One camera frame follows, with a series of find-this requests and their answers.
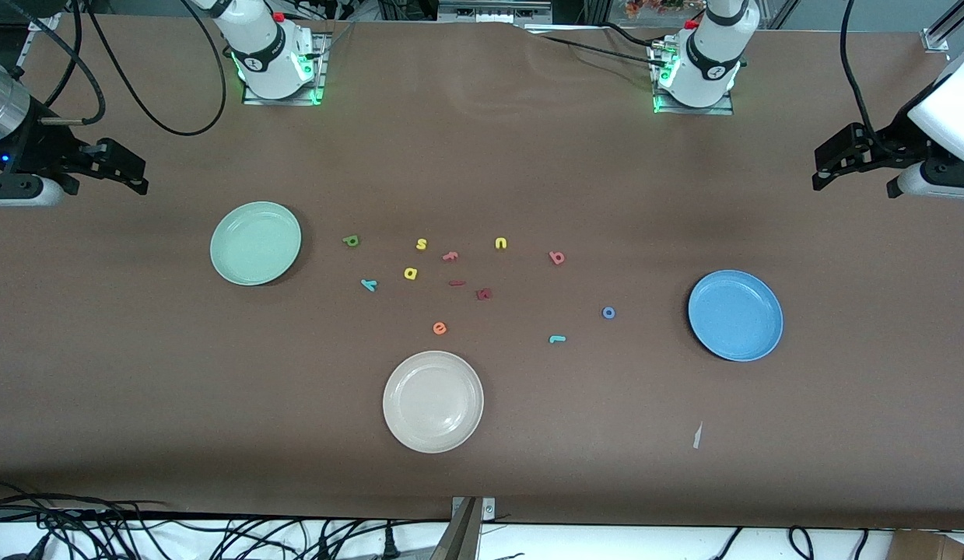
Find light green plate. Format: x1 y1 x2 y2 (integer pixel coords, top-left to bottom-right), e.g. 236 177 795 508
209 201 303 287

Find blue plate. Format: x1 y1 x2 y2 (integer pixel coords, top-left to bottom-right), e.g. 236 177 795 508
688 269 784 362

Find orange artificial flowers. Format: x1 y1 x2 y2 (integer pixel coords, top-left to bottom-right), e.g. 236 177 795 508
624 0 704 18

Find cardboard box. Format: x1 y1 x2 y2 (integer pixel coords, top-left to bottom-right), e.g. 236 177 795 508
889 530 964 560

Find grey metal device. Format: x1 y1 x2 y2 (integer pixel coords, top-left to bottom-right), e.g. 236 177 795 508
437 0 554 26

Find beige plate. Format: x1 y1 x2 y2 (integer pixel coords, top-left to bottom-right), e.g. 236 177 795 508
382 350 485 454

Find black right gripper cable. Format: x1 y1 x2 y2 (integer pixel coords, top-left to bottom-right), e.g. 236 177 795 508
40 0 107 127

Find long black right arm cable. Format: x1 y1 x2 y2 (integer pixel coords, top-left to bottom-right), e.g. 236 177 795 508
83 0 227 137

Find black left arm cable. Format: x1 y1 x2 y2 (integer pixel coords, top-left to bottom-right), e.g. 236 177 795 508
840 0 887 152

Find aluminium table edge rail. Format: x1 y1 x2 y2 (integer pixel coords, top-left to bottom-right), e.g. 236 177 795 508
7 30 40 86

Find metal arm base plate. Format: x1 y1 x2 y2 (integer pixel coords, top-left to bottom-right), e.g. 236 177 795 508
243 31 328 107
651 39 735 117

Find black table cable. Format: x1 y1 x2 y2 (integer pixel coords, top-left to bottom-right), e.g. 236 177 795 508
538 34 669 71
598 22 669 51

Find black cable plug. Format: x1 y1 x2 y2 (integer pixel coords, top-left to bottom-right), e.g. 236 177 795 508
3 533 51 560

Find metal table edge bracket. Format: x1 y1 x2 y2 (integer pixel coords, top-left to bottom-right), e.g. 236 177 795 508
431 496 498 560

